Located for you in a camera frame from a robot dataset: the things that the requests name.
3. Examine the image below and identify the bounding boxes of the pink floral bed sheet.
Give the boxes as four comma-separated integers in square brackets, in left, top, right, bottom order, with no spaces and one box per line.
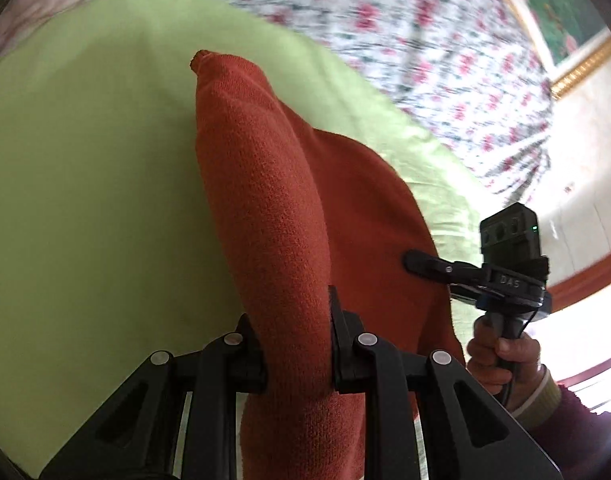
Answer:
[130,0,561,196]

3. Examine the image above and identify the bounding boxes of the orange knit sweater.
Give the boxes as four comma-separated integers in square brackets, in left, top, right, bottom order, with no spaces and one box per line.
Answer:
[189,49,466,480]

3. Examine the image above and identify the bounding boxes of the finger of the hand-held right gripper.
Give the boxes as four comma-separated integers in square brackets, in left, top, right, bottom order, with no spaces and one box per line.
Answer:
[403,250,489,288]

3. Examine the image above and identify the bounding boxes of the person's right forearm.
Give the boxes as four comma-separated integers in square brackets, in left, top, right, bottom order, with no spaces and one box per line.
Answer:
[510,366,611,480]

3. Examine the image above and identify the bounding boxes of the person's right hand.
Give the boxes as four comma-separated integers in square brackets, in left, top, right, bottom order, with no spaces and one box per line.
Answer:
[465,316,547,397]

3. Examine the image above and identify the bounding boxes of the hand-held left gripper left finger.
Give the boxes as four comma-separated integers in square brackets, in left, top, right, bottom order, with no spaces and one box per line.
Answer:
[38,312,268,480]

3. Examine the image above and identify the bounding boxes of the light green sheet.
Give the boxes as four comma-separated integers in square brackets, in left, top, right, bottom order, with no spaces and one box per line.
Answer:
[0,0,493,478]

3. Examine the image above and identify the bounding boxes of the gold framed picture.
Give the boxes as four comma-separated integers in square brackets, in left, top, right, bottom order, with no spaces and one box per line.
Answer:
[473,0,611,102]

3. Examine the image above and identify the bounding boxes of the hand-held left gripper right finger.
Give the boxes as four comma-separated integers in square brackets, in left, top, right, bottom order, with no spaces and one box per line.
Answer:
[328,285,562,480]

